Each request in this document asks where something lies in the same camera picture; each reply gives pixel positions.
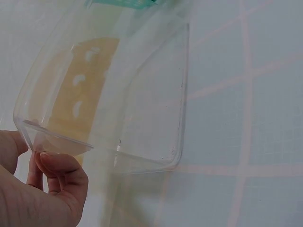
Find person's left hand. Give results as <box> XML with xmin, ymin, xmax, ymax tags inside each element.
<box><xmin>0</xmin><ymin>130</ymin><xmax>89</xmax><ymax>227</ymax></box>

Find teal plastic lid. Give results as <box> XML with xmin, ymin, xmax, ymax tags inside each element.
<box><xmin>84</xmin><ymin>0</ymin><xmax>166</xmax><ymax>12</ymax></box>

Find clear plastic container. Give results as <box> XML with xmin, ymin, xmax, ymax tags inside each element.
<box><xmin>13</xmin><ymin>0</ymin><xmax>191</xmax><ymax>176</ymax></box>

